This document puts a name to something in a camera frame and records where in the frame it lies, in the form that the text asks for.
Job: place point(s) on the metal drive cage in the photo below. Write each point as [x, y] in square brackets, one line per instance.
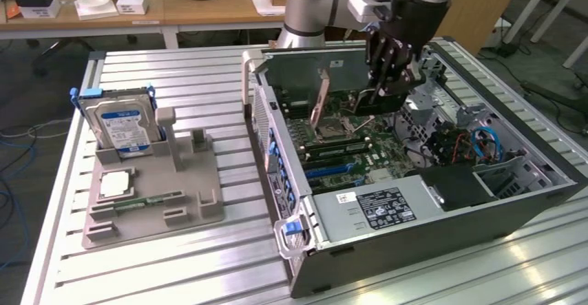
[432, 105]

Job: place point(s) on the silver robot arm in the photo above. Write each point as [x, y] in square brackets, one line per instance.
[308, 5]

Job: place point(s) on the black installed RAM stick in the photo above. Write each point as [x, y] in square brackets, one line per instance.
[338, 149]

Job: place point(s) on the green RAM stick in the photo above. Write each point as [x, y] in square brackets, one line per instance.
[139, 202]

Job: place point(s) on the small white labelled box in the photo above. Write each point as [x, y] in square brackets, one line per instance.
[132, 3]

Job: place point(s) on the white paper stack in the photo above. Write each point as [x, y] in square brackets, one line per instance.
[268, 3]

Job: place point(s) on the hard disk in blue caddy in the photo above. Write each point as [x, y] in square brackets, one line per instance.
[116, 126]

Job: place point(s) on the open black PC case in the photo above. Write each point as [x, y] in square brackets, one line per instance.
[414, 250]

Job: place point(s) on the grey parts rack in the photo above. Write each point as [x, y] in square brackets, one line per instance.
[151, 181]

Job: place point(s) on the grey power supply unit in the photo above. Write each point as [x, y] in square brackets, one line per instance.
[344, 217]

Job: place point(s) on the grey disk bay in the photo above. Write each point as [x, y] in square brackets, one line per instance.
[519, 169]

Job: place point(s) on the black graphics card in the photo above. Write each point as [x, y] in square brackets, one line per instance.
[382, 103]

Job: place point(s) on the CPU socket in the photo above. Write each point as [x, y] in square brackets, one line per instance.
[335, 129]

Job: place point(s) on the blue expansion slot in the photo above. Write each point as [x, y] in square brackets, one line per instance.
[331, 170]

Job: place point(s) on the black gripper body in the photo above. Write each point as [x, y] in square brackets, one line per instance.
[420, 22]

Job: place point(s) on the white bowl on box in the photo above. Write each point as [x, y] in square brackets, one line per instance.
[95, 5]

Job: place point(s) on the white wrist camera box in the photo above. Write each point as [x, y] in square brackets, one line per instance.
[366, 5]

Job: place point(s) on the wooden cabinet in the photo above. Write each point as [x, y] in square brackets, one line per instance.
[478, 16]

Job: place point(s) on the black floor stand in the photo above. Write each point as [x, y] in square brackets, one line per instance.
[560, 93]

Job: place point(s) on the white box with black top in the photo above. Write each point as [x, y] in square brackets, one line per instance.
[39, 7]

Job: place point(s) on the wooden desk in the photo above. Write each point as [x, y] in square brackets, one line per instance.
[46, 26]

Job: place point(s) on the black chair base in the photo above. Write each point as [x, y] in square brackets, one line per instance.
[59, 52]

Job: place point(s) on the green motherboard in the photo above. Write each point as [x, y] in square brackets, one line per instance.
[391, 153]

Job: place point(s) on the silver CPU chip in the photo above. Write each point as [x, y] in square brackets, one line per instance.
[115, 185]

